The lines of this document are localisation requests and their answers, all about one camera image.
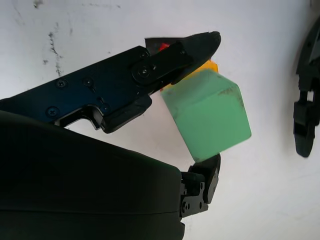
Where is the green cube block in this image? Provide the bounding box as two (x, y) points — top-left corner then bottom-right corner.
(160, 69), (252, 163)

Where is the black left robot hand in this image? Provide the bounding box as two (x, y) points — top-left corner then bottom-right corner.
(292, 18), (320, 158)

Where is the yellow cube block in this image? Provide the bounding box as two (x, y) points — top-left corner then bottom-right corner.
(192, 59), (220, 76)

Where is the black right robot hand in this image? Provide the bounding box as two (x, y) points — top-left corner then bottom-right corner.
(0, 31), (222, 240)

